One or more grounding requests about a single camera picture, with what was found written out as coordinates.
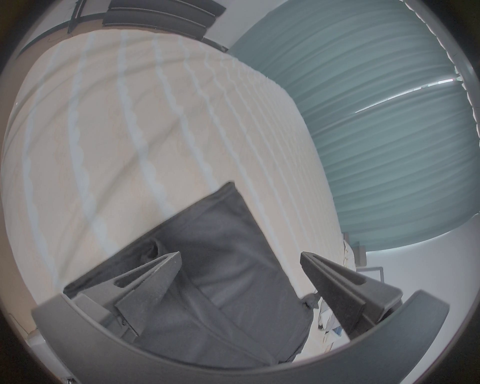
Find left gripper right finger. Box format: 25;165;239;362
300;252;404;336

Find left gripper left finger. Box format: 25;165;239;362
73;251;183;336

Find black T-shirt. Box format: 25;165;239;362
63;181;319;368

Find bed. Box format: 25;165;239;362
0;29;386;370

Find white printed pillow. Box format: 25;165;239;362
343;242;357;272

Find grey bedside table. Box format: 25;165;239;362
343;232;367;263

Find blue-green curtain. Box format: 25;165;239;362
229;0;480;252

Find black chest of drawers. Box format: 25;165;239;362
103;0;227;40

